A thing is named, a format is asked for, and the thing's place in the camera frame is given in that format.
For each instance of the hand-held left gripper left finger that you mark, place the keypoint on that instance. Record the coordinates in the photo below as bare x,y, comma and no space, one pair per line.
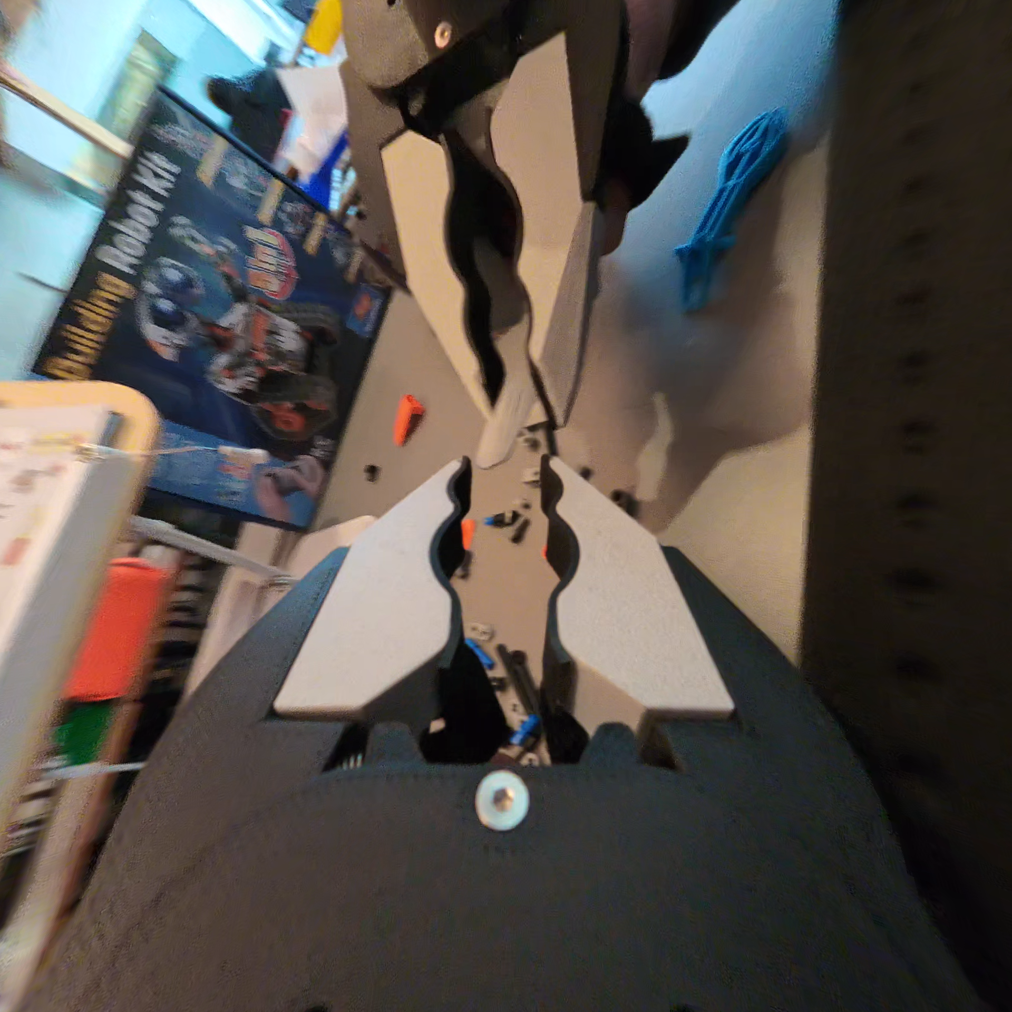
371,632

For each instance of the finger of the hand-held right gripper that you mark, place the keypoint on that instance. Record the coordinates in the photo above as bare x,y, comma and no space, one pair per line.
419,237
577,142

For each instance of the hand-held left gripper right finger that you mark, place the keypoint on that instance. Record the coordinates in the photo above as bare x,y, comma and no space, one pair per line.
640,632

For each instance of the short blue axle pin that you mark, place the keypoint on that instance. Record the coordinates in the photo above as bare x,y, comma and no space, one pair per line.
477,655

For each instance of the small blue pin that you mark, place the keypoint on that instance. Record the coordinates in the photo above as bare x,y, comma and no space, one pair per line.
526,729

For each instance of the light grey panel piece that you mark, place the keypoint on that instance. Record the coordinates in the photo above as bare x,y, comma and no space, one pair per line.
506,427

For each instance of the person's right forearm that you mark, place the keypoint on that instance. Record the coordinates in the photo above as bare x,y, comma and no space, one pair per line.
704,31

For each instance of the yellow plastic bin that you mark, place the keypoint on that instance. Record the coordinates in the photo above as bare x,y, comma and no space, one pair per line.
324,24

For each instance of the crumpled clear plastic bags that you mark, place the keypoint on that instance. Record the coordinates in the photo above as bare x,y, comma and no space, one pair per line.
312,111

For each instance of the black long connector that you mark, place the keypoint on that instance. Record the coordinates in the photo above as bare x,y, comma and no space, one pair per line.
518,680

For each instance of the orange translucent piece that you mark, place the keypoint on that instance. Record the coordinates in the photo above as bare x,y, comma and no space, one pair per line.
467,535

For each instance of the blue plastic brick separator tool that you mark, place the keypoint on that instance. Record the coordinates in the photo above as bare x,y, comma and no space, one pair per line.
735,182

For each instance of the black pin with blue tip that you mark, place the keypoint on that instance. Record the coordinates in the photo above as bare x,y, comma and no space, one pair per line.
510,523

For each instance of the small orange wedge piece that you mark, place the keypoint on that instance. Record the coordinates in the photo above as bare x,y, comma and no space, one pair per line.
407,417

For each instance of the dark blue robot kit box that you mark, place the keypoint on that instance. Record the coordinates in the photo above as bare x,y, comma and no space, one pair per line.
221,316

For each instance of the wooden book stand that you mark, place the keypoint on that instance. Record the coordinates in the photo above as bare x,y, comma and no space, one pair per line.
71,553

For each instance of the open instruction booklet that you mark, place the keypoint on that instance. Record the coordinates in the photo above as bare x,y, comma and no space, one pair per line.
47,490

